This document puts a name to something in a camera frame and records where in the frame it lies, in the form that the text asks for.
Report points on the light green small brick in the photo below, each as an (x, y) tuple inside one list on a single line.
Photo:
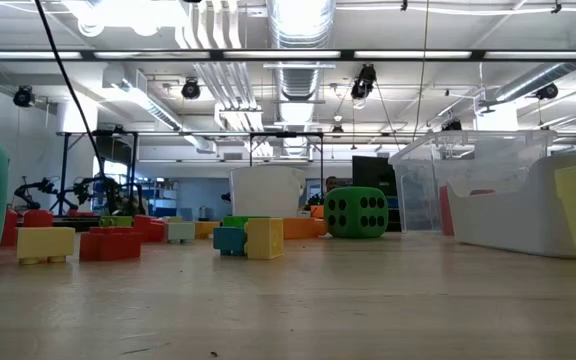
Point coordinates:
[(174, 219)]

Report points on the red background object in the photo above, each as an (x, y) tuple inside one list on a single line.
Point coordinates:
[(80, 213)]

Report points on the black overhead frame beam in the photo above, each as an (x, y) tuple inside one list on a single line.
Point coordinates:
[(348, 55)]

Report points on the red foam die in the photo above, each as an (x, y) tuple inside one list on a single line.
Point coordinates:
[(445, 210)]

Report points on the white plastic bin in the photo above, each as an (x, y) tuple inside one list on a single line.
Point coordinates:
[(508, 225)]

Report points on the black background station frame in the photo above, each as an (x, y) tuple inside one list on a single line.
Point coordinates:
[(321, 165), (63, 170)]

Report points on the pink-red stepped toy brick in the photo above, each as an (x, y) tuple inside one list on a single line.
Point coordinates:
[(150, 231)]

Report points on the green foam die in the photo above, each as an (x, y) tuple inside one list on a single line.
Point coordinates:
[(355, 212)]

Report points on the teal small toy brick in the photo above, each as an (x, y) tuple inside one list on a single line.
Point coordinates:
[(228, 241)]

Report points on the orange background box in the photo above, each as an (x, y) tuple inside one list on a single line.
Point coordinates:
[(317, 212)]

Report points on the teal and white square brick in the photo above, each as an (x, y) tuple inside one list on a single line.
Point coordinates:
[(180, 232)]

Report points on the orange flat toy brick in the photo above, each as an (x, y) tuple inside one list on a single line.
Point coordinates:
[(207, 229)]

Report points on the silver ventilation duct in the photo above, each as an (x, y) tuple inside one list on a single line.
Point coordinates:
[(543, 75), (300, 30)]

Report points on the black background robot arms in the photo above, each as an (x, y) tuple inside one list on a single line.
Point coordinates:
[(83, 190)]

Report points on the red stepped toy brick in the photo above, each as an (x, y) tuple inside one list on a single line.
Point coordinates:
[(38, 219)]

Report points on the red long toy brick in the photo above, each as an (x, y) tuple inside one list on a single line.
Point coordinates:
[(110, 245)]

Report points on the black table frame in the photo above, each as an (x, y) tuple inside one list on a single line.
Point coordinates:
[(88, 224)]

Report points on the olive green toy brick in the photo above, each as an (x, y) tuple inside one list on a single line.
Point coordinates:
[(116, 221)]

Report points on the yellow small toy brick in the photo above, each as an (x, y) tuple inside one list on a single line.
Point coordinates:
[(264, 239), (45, 242)]

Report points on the white bucket with face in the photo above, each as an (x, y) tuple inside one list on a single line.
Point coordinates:
[(265, 192)]

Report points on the black monitor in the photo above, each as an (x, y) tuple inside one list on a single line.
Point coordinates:
[(373, 172)]

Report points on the person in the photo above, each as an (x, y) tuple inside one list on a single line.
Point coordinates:
[(332, 184)]

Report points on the black ceiling-hung camera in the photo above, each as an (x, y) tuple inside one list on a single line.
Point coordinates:
[(363, 82), (23, 96), (547, 91), (452, 125), (337, 130), (191, 89)]

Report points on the clear plastic bin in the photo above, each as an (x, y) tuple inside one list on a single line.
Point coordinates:
[(418, 200)]

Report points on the orange angled long brick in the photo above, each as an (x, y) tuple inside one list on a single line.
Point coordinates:
[(300, 228)]

